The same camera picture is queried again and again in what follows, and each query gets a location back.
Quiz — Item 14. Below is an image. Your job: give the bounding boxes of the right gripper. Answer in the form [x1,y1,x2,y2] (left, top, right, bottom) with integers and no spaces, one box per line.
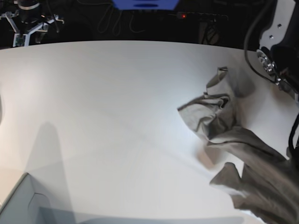
[0,0,64,47]

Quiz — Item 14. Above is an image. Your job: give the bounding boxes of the beige t-shirt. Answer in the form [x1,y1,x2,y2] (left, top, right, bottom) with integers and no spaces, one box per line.
[178,67,299,224]

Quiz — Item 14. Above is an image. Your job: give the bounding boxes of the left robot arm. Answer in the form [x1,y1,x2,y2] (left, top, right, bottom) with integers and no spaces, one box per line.
[243,0,299,103]

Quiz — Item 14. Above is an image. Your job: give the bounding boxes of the blue box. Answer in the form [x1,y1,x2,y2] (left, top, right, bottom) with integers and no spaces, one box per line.
[112,0,179,10]

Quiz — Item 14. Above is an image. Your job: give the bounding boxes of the black power strip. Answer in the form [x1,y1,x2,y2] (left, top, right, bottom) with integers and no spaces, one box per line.
[169,12,229,22]

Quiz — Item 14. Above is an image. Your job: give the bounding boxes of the white cable loops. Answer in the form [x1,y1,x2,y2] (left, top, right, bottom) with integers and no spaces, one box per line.
[97,9,150,35]

